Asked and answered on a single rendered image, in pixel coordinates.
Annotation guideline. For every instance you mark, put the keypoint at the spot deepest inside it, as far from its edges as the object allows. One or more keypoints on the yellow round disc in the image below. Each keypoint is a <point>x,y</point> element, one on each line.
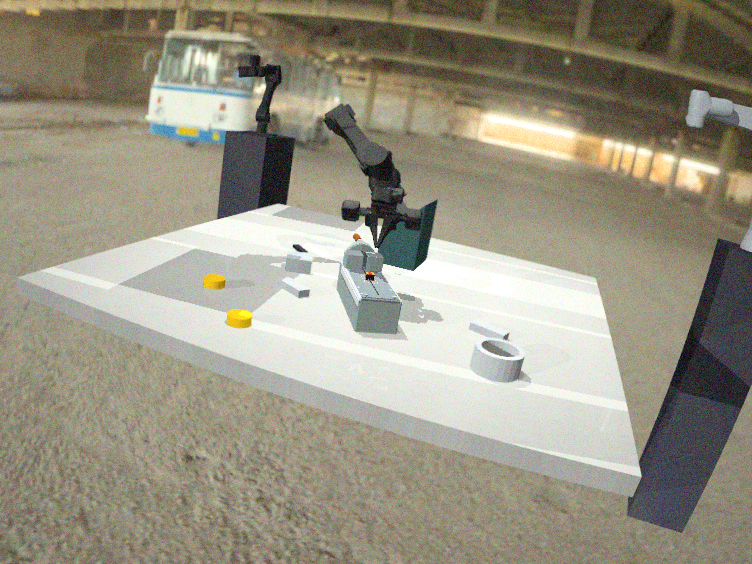
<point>214,281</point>
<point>239,318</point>

